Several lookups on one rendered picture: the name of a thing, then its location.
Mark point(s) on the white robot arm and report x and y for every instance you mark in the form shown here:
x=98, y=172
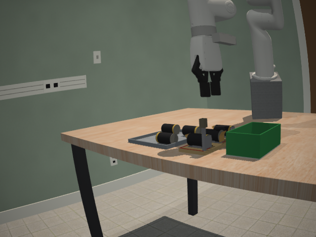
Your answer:
x=204, y=14

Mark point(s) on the tan battery holder board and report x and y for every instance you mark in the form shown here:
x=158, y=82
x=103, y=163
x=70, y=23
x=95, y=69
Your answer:
x=208, y=146

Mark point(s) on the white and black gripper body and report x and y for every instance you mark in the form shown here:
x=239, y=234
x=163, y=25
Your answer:
x=208, y=52

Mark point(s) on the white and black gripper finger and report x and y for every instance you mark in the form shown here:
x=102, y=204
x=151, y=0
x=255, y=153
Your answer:
x=215, y=84
x=202, y=79

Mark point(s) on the black battery with gold end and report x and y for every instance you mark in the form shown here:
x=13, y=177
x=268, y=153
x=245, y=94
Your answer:
x=166, y=138
x=223, y=127
x=170, y=128
x=215, y=133
x=194, y=139
x=190, y=129

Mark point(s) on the green open-top box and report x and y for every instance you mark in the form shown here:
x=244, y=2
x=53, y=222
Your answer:
x=253, y=140

